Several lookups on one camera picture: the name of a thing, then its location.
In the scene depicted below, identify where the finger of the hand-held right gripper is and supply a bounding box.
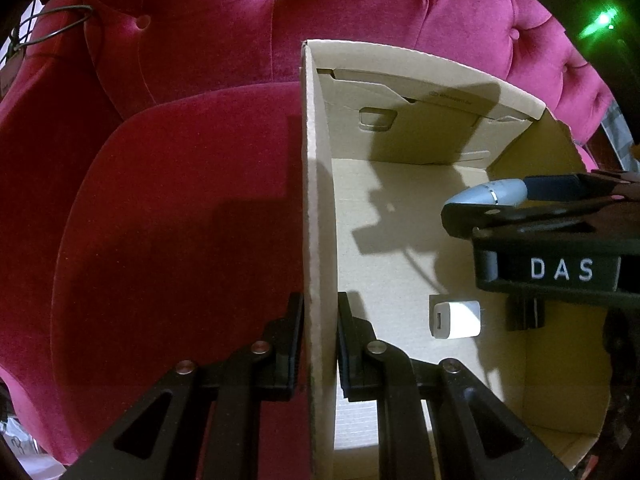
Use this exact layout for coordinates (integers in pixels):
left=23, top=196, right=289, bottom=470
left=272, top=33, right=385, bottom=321
left=524, top=172, right=640, bottom=203
left=441, top=197, right=640, bottom=239

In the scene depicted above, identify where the red velvet tufted sofa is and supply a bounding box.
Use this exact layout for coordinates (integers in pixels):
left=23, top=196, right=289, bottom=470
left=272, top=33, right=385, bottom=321
left=0, top=0, right=640, bottom=472

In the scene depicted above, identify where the black wire hanger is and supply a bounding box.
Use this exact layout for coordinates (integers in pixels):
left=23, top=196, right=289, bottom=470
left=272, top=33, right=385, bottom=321
left=7, top=5, right=96, bottom=57

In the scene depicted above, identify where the cardboard box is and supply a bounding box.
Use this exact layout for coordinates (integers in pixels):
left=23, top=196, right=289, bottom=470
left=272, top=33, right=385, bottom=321
left=299, top=38, right=614, bottom=480

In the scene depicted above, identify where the small white charger plug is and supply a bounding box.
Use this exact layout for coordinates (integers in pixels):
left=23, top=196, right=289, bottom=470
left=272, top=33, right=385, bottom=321
left=428, top=294, right=482, bottom=341

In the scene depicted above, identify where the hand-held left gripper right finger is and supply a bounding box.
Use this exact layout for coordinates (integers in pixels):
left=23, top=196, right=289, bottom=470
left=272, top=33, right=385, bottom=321
left=337, top=290, right=577, bottom=480

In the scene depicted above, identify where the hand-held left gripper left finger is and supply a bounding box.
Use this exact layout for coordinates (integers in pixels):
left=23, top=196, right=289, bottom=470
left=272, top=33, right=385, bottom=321
left=60, top=291, right=306, bottom=480

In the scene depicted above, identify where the grey plaid blanket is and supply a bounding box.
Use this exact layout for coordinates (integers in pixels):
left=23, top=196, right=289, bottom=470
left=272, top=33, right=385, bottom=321
left=599, top=99, right=640, bottom=173

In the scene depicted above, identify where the light blue cosmetic bottle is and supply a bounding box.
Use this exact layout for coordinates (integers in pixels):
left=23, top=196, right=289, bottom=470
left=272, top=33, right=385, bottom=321
left=444, top=178, right=530, bottom=209

